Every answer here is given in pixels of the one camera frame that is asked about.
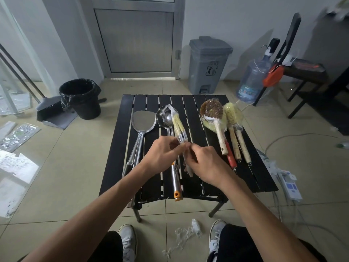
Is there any black chair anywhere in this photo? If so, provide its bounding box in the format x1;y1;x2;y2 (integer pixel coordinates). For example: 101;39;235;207
253;12;329;119

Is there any person's right white shoe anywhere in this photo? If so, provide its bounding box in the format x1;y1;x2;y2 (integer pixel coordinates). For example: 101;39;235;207
208;219;227;255

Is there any person's white shoe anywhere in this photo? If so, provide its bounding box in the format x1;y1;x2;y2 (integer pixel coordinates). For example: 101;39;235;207
208;219;227;255
117;224;138;262

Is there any crumpled clear plastic wrapper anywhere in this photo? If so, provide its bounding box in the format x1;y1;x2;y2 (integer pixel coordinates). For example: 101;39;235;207
163;218;203;259

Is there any black broom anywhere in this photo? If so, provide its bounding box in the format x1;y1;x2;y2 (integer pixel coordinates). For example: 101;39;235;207
0;43;64;122

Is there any person's right forearm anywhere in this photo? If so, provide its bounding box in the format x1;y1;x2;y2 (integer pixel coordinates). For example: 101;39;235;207
217;173;321;262

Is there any steel ladle with orange tip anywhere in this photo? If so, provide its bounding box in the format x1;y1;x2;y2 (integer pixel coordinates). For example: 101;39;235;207
156;106;184;202

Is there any brown round brush wooden handle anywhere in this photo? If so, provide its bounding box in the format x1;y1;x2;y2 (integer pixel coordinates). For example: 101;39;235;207
200;98;229;156

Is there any person's right hand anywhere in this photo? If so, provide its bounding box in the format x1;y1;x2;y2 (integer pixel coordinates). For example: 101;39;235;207
183;144;236;190

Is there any steel spatula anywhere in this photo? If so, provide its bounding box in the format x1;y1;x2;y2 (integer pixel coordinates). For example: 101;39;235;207
122;110;158;208

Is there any orange bag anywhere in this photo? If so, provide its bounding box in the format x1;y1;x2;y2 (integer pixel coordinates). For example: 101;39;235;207
262;65;286;88

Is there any grey metal door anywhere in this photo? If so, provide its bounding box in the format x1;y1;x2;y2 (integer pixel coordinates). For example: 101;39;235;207
79;0;186;80

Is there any white power strip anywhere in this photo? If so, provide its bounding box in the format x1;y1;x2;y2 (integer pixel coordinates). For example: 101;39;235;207
278;170;303;202

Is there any person's left leg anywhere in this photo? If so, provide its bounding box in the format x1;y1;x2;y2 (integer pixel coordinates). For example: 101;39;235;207
87;231;124;262

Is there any plastic-wrapped yellow brush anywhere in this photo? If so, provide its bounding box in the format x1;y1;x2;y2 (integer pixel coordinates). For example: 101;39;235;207
163;104;194;178

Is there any water bottle with pump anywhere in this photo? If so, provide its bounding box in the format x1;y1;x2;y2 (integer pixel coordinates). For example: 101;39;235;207
236;38;281;104

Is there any black bin with bag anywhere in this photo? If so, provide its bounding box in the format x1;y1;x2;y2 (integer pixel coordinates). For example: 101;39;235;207
59;78;102;120

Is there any yellow brush with red handle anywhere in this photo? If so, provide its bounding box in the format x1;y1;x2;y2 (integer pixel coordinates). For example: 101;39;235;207
202;117;238;170

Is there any yellow brush with wooden handle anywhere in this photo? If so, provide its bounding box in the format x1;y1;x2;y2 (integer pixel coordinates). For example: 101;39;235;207
231;105;252;164
223;102;242;163

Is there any person's right leg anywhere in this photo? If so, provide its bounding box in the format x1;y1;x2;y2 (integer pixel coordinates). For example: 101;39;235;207
207;223;328;262

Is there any person's leg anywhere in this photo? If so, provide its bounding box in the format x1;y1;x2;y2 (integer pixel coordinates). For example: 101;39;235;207
207;223;328;262
87;231;124;262

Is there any clear plastic packaging sheet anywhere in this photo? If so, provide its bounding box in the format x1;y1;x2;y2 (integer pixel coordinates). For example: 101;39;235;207
0;123;41;153

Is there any black slatted folding table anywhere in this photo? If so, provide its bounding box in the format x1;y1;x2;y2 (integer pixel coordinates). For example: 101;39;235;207
99;94;279;223

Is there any grey dustpan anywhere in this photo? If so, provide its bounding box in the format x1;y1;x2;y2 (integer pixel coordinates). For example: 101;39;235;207
0;53;79;130

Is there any grey pedal bin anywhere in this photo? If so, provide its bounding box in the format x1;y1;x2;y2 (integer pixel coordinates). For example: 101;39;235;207
188;36;234;95

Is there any person's left white shoe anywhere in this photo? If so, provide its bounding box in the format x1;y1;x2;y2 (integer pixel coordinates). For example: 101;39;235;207
117;224;138;262

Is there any person's left forearm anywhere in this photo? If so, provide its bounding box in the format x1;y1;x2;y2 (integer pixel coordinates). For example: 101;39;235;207
20;164;154;262

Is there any steel spoon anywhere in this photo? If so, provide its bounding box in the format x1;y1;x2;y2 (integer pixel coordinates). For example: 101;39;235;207
163;111;180;172

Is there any person's left hand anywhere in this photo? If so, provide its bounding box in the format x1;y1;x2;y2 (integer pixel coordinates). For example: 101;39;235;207
142;136;191;179

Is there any black desk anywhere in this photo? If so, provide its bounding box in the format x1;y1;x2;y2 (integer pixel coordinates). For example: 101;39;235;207
288;13;349;136

